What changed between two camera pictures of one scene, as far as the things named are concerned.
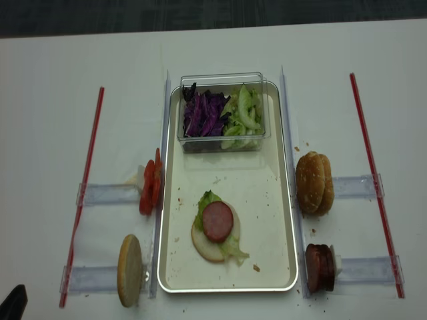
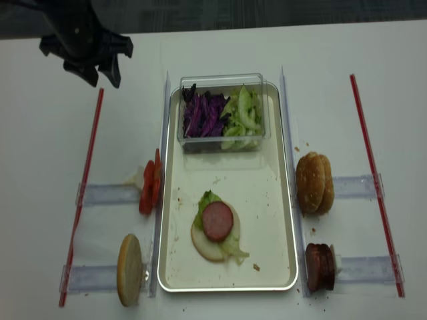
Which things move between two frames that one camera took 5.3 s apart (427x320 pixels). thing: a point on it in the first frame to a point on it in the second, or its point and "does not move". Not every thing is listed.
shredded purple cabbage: x=203 y=115 does not move
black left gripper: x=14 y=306 to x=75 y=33
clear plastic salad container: x=223 y=112 does not move
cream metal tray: x=257 y=183 does not move
